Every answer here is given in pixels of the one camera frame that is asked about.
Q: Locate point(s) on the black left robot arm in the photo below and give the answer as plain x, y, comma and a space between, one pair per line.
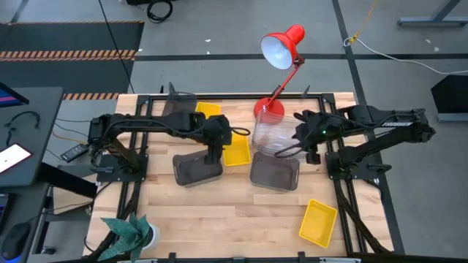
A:
146, 122

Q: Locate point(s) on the black computer mouse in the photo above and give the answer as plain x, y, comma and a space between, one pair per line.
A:
15, 241

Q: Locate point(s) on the red desk lamp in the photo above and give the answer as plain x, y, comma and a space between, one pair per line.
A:
281, 47

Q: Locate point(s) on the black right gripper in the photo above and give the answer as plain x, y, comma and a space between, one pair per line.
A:
311, 129

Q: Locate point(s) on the black side desk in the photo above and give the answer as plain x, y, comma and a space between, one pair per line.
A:
40, 120

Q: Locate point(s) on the yellow plastic basket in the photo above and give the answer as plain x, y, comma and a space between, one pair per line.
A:
208, 109
318, 223
237, 151

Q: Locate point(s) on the grey metal table foot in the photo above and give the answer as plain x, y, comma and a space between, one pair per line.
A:
431, 21

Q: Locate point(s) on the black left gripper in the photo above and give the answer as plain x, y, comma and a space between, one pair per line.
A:
217, 131

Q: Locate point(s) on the black hazard-striped floor mat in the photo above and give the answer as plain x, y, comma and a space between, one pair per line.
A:
55, 36

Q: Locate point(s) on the smoke grey plastic bin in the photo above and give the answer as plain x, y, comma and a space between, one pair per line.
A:
274, 171
194, 171
179, 104

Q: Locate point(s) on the black aluminium table frame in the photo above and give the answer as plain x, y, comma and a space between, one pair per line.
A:
237, 96

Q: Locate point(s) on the dark grey lower desk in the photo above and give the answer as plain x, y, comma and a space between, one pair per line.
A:
22, 204

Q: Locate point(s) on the green paper plant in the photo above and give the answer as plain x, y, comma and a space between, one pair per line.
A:
124, 233

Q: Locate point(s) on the clear plastic bin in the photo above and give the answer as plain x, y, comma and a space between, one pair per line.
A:
278, 142
272, 131

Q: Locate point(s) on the black floor equipment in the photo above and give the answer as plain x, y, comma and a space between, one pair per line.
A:
139, 1

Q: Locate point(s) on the black box with grey base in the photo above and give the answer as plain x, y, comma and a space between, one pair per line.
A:
453, 95

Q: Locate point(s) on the black power brick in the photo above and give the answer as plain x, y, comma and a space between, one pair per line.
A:
75, 152

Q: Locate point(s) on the computer monitor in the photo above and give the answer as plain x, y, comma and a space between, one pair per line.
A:
11, 96

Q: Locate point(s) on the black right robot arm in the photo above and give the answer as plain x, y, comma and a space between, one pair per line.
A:
395, 122

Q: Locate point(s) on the smartphone with white screen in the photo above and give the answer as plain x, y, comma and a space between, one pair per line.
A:
12, 157

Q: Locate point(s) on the white plant pot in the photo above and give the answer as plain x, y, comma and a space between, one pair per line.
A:
155, 237

